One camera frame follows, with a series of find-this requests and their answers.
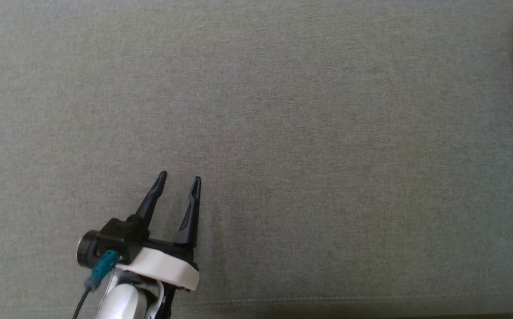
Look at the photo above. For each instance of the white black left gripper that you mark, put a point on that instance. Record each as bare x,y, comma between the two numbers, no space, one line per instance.
168,266

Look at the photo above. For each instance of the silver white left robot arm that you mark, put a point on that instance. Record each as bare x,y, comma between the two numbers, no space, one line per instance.
121,303

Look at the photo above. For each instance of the grey sofa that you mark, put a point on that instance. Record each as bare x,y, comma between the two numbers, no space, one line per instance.
305,133

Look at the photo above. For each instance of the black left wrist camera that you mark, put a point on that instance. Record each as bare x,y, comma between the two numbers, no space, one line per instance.
106,237

